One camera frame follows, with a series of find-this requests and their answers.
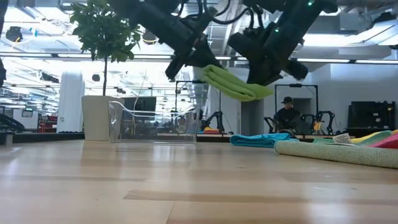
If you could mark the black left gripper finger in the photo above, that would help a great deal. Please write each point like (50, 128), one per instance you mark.
(199, 63)
(210, 54)

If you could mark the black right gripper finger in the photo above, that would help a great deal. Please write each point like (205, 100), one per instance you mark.
(256, 73)
(272, 74)

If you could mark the bright green microfiber towel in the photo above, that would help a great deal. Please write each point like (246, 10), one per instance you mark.
(236, 88)

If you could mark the blue microfiber towel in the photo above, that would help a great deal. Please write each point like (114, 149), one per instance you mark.
(258, 140)

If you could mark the yellow microfiber towel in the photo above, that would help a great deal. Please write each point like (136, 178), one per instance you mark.
(362, 138)

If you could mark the pink microfiber towel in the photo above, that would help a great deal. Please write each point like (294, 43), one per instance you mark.
(388, 142)

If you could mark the black background robot arm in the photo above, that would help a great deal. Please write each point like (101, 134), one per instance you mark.
(268, 121)
(329, 113)
(220, 119)

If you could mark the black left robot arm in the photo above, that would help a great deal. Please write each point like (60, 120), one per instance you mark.
(161, 21)

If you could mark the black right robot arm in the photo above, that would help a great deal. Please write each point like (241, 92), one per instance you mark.
(298, 18)

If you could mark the person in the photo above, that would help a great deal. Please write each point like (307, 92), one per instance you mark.
(287, 116)

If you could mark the black monitor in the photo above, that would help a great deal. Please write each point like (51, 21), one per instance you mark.
(140, 105)

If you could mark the green leafy tree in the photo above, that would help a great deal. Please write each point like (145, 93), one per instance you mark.
(102, 31)

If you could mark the pale green waffle towel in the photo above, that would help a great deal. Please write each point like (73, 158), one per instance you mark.
(335, 154)

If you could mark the clear plastic bin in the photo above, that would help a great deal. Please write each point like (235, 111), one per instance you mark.
(113, 119)

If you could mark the black cabinet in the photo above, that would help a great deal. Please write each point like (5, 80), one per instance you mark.
(370, 115)

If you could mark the white planter pot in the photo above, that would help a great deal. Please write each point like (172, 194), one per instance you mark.
(94, 118)

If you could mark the white round column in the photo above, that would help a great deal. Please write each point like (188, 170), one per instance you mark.
(71, 102)

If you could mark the black gantry frame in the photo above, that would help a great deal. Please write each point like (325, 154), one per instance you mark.
(295, 85)

